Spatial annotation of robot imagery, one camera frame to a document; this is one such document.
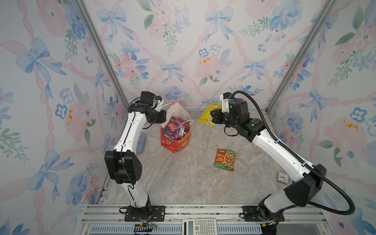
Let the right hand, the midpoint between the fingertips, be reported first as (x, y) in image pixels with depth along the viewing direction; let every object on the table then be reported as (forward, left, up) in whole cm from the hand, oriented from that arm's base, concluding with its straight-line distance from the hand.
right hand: (210, 111), depth 75 cm
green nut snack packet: (-10, -12, -32) cm, 36 cm away
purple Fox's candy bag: (-1, +18, -12) cm, 22 cm away
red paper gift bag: (-5, +24, -19) cm, 31 cm away
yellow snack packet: (-1, +1, -3) cm, 4 cm away
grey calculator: (-46, +5, -31) cm, 56 cm away
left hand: (+4, +24, -9) cm, 26 cm away
